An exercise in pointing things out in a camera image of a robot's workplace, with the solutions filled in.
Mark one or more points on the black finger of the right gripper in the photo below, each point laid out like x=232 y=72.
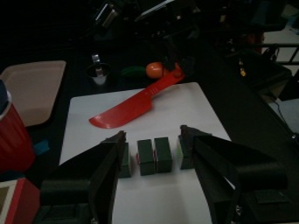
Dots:
x=170 y=59
x=189 y=66

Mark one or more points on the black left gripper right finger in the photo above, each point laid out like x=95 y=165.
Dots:
x=234 y=175

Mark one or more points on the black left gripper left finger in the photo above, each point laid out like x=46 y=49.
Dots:
x=82 y=180

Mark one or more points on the red plastic toy knife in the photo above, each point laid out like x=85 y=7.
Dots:
x=129 y=109

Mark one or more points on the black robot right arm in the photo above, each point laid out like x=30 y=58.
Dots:
x=156 y=11

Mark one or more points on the green-wrapped toy sushi piece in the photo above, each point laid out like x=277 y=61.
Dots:
x=146 y=159
x=164 y=154
x=126 y=166

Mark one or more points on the white cutting board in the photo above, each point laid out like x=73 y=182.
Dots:
x=164 y=116

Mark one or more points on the beige plastic tray plate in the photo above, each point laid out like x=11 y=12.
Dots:
x=33 y=87

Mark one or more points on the orange toy fruit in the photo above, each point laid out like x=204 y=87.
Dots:
x=156 y=70

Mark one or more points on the green toy vegetable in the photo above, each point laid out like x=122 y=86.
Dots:
x=133 y=71

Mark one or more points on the blue tape piece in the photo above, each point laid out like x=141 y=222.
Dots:
x=42 y=147

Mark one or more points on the red and white box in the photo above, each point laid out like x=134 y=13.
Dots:
x=22 y=201

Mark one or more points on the black cup with metal utensil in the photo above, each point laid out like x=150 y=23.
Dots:
x=99 y=71

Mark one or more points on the black equipment box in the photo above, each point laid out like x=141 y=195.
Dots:
x=261 y=74

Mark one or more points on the red cup with blue lid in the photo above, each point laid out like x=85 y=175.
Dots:
x=11 y=140

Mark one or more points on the black metal frame rail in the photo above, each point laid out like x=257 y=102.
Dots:
x=278 y=54

